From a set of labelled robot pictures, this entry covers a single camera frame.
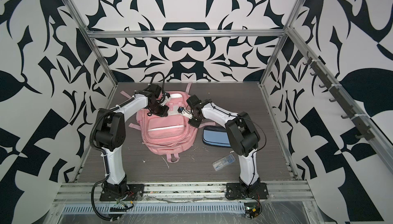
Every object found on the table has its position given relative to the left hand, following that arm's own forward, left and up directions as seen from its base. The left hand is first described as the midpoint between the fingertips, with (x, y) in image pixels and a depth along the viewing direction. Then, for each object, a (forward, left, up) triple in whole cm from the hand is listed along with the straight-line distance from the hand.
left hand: (166, 111), depth 96 cm
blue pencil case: (-16, -30, -3) cm, 34 cm away
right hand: (-5, -18, -1) cm, 18 cm away
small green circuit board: (-51, -42, -8) cm, 67 cm away
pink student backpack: (-16, -5, +1) cm, 17 cm away
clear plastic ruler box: (-30, -32, -6) cm, 44 cm away
